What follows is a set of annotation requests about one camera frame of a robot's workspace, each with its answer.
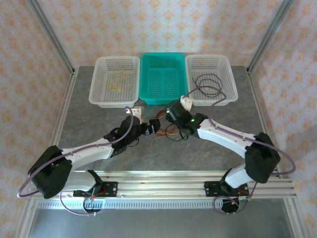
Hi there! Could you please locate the grey metal lower shelf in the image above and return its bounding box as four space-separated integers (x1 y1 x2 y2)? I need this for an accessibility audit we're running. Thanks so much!
27 208 293 238

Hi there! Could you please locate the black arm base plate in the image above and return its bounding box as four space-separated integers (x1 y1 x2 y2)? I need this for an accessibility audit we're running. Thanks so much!
98 181 118 198
204 181 223 198

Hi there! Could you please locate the white slotted cable duct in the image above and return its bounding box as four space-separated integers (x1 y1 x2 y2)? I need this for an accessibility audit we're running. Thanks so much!
37 199 251 210

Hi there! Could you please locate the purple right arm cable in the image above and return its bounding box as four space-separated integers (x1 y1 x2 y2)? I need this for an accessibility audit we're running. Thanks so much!
182 86 297 215

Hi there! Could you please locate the thin black cable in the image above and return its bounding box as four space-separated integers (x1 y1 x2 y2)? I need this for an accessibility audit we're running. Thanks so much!
198 78 221 97
165 123 190 142
192 73 223 97

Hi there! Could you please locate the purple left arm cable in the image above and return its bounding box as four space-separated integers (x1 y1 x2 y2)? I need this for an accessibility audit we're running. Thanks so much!
16 106 136 216

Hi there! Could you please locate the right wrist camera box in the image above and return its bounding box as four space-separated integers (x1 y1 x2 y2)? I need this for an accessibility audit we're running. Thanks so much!
179 95 194 113

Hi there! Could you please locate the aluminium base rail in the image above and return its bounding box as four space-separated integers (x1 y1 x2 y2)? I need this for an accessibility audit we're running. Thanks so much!
31 170 297 200

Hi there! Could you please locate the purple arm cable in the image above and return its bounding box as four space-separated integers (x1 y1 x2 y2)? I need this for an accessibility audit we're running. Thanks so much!
182 86 297 215
16 106 136 216

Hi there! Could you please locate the teal plastic basket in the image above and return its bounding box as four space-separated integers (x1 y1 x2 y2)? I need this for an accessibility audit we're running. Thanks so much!
139 53 188 106

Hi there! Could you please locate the aluminium frame post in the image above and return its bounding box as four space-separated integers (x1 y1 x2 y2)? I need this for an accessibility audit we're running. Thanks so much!
27 0 75 74
247 0 296 74

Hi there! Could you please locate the white plastic basket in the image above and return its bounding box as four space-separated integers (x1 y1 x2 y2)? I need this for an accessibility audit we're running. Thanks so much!
88 56 141 109
185 54 239 107

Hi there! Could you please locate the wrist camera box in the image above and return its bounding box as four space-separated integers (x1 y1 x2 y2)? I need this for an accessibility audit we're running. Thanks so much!
179 95 194 113
130 106 145 123

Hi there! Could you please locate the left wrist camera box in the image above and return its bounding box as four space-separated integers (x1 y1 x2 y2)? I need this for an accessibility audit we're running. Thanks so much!
130 106 145 123

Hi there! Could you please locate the aluminium table edge rail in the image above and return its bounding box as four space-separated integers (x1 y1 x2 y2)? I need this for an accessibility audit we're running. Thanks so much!
246 67 282 178
51 67 79 149

